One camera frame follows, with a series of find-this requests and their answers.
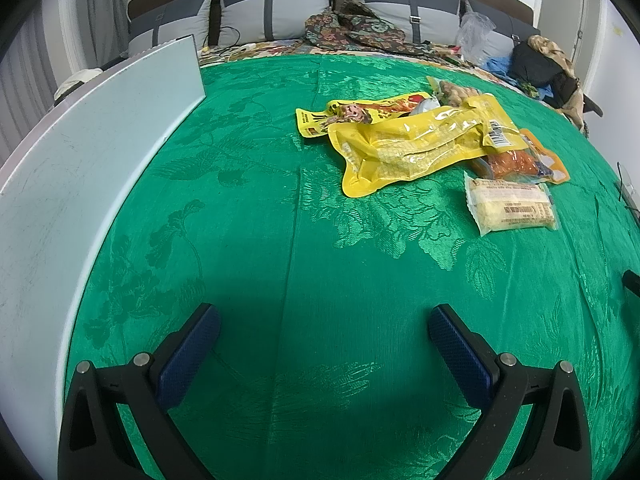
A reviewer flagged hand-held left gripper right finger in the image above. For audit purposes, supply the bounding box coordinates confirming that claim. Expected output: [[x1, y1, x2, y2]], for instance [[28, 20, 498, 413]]
[[427, 304, 593, 480]]

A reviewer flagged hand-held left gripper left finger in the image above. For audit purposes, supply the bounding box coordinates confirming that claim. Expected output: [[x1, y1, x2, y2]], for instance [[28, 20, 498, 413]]
[[57, 303, 222, 480]]

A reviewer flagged pale yellow cake packet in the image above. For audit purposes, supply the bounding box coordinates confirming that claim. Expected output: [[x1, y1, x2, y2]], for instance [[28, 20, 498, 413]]
[[464, 171, 558, 237]]

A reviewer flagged orange snack packet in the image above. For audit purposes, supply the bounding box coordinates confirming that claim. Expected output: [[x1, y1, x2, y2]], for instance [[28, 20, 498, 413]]
[[517, 129, 571, 183]]

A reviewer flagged clear packet orange food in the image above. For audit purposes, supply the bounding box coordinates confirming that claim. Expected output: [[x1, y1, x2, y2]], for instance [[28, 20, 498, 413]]
[[475, 149, 543, 181]]

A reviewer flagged white storage box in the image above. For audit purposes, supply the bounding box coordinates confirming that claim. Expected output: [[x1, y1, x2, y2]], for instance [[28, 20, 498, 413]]
[[0, 35, 207, 461]]

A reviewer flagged yellow corn packet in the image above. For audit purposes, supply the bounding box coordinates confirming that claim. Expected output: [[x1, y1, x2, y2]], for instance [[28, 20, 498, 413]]
[[327, 94, 528, 198]]

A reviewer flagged green-edged snack packet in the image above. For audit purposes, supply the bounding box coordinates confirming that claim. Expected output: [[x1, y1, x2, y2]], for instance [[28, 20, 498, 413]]
[[426, 76, 483, 108]]

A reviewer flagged yellow red printed packet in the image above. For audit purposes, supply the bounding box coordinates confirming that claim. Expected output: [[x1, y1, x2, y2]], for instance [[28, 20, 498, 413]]
[[296, 92, 436, 139]]

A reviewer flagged green patterned blanket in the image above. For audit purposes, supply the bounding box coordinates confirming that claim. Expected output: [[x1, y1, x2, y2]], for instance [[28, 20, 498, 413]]
[[65, 54, 640, 480]]

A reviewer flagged black bag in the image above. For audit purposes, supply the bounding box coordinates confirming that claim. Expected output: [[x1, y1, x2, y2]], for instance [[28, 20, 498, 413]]
[[510, 40, 581, 108]]

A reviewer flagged pile of clothes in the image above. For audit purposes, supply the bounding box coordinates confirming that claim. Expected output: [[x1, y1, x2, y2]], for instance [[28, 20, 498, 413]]
[[527, 35, 591, 131]]

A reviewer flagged blue cloth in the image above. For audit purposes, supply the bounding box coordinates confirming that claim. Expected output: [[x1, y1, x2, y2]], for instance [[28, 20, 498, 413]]
[[485, 55, 516, 78]]

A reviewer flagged clear plastic bag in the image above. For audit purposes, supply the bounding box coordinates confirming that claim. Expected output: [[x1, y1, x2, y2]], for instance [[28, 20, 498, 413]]
[[456, 10, 496, 66]]

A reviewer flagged sheer striped curtain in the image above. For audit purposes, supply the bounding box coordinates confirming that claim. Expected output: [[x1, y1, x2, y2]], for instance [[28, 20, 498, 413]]
[[0, 0, 76, 161]]

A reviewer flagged floral garment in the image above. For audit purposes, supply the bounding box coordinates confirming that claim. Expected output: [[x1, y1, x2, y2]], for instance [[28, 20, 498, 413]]
[[305, 0, 431, 56]]

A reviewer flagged grey strapped pillow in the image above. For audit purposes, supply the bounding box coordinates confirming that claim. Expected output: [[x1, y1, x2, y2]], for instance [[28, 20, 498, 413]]
[[127, 0, 216, 58], [217, 0, 335, 43], [349, 0, 462, 43], [462, 0, 541, 56]]

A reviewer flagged thin black cable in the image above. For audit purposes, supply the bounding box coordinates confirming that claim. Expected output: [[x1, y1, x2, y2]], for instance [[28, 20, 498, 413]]
[[217, 25, 246, 48]]

